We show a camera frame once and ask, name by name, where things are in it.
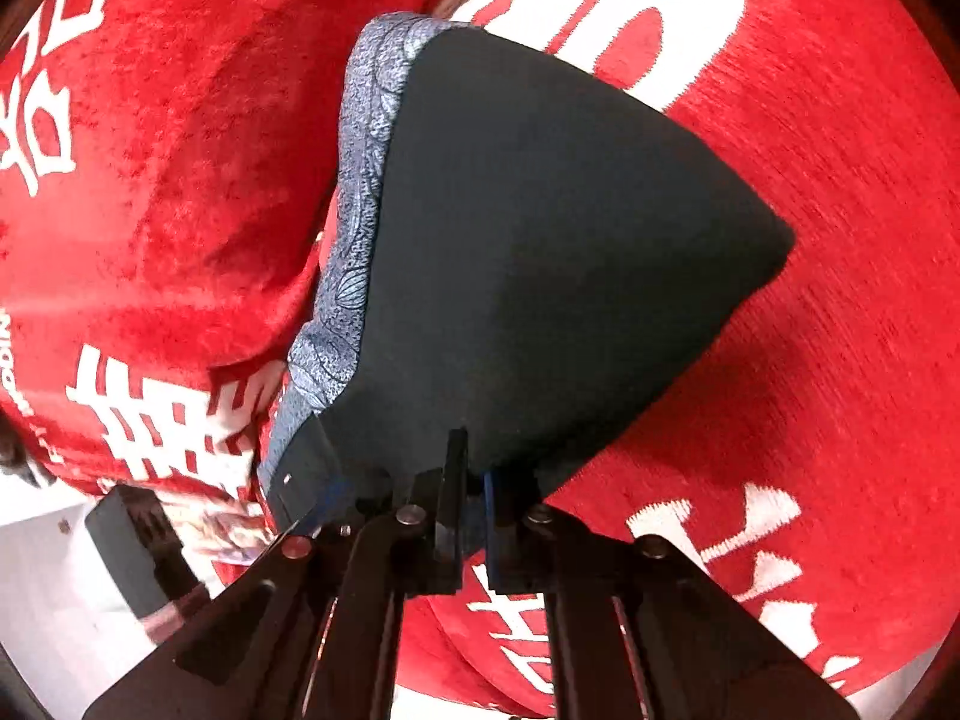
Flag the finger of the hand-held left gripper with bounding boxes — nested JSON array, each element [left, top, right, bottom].
[[265, 414, 355, 539]]

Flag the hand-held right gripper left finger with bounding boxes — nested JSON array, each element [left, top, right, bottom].
[[82, 427, 471, 720]]

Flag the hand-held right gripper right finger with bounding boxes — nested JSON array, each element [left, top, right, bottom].
[[482, 469, 861, 720]]

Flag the black pants with blue trim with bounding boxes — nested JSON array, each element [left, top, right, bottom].
[[255, 11, 797, 535]]

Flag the red printed bed sheet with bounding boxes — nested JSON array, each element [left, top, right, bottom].
[[390, 0, 960, 718]]

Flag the red printed quilt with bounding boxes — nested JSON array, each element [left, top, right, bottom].
[[0, 0, 526, 502]]

